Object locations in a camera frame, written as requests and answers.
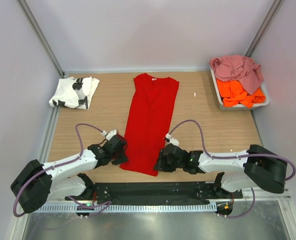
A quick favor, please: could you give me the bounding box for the red t shirt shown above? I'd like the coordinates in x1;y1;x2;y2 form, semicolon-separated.
120;73;179;177

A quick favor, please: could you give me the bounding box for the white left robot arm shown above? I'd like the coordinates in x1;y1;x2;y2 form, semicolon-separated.
10;134;128;214

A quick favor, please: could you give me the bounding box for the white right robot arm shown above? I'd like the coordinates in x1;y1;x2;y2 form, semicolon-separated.
154;143;288;198

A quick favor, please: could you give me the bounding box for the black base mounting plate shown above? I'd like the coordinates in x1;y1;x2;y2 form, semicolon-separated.
73;181;243;206

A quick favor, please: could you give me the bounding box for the folded white printed t shirt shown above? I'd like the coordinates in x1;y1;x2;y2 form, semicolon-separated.
49;76;100;110

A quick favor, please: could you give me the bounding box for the white plastic tray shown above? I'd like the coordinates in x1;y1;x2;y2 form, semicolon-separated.
210;67;270;111

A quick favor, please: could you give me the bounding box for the orange t shirt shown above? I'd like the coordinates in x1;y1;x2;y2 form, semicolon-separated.
216;79;266;108

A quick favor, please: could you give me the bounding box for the pink t shirt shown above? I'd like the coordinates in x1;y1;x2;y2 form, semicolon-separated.
209;55;263;95

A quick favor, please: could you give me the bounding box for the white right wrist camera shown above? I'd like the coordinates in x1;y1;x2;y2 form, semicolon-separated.
165;133;179;146

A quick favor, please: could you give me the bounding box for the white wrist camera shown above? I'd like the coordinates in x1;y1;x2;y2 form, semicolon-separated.
165;133;179;146
101;129;118;141

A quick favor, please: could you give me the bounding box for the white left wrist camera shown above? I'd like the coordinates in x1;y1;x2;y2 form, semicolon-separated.
101;129;118;141

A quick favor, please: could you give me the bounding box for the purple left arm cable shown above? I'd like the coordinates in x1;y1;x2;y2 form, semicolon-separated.
12;122;112;218

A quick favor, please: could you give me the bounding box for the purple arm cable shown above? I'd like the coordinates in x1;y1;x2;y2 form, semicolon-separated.
12;122;112;218
168;119;296;220

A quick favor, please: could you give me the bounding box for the slotted grey cable duct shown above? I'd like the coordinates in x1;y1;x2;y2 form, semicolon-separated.
35;202;217;213

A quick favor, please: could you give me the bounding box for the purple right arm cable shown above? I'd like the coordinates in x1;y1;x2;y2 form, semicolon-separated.
168;119;296;220

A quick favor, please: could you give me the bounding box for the aluminium left frame post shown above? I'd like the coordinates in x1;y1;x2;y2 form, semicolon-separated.
17;0;65;77

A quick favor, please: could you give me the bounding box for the aluminium frame post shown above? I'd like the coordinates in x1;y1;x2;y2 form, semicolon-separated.
17;0;65;77
245;0;284;57

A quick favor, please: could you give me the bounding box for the aluminium right frame post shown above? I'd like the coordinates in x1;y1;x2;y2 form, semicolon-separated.
245;0;284;57

